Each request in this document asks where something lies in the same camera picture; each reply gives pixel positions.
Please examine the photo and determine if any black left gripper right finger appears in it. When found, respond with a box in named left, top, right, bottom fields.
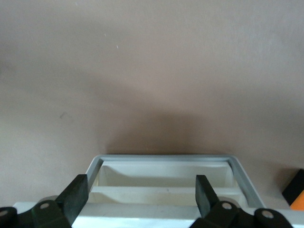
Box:
left=193, top=175, right=292, bottom=228

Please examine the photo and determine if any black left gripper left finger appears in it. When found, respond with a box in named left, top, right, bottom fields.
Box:
left=0, top=174, right=89, bottom=228

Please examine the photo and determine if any orange button box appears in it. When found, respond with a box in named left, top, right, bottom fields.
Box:
left=282, top=168, right=304, bottom=211

